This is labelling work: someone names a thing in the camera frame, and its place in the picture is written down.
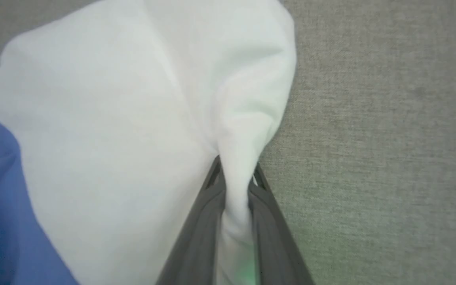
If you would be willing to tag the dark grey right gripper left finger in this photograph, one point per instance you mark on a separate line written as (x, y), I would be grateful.
(198, 241)

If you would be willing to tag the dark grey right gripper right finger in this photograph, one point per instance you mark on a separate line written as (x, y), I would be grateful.
(275, 245)

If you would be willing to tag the blue and white T-shirt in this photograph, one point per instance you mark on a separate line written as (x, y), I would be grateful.
(113, 138)

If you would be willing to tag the grey fabric sofa cushion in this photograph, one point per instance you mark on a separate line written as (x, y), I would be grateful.
(370, 158)

